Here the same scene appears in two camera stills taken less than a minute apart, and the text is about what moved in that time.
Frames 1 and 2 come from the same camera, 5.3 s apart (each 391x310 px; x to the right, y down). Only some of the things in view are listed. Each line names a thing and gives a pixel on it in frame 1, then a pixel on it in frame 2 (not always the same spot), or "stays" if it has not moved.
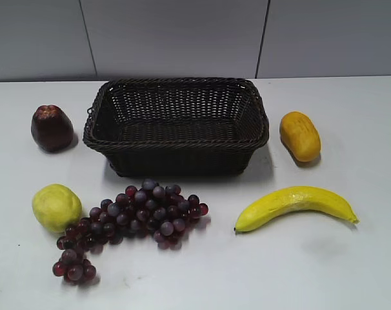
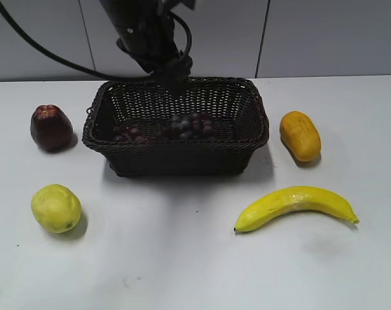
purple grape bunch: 152,209 → 184,126
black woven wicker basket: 179,126 stays
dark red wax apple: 51,129 stays
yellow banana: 291,198 stays
